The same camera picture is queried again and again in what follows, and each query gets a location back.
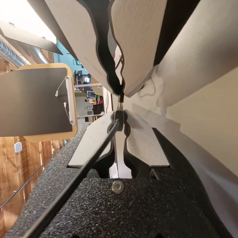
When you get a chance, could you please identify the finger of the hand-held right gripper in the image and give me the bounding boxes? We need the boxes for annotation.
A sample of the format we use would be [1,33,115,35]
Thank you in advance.
[110,0,168,97]
[27,0,124,96]

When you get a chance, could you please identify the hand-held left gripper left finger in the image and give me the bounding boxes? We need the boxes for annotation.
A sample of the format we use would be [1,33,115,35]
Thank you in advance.
[68,111,114,178]

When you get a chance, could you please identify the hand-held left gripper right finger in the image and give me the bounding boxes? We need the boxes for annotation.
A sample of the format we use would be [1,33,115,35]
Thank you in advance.
[124,109,170,176]

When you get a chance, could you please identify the black socket cable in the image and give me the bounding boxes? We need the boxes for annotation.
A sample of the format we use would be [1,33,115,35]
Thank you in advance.
[22,110,124,238]

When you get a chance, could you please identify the black cabinet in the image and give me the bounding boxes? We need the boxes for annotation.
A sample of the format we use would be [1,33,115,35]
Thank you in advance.
[93,103,105,115]

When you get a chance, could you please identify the white ceiling panel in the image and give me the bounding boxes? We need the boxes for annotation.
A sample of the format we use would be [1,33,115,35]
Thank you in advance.
[0,0,63,55]

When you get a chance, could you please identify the white stand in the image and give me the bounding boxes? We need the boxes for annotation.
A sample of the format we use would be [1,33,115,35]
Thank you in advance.
[55,76,113,126]

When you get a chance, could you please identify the wooden rimmed black board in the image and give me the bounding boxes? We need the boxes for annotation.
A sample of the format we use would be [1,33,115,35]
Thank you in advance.
[0,63,78,142]

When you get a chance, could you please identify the silver ventilation duct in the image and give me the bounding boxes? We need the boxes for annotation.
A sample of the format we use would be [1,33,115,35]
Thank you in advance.
[0,39,49,71]

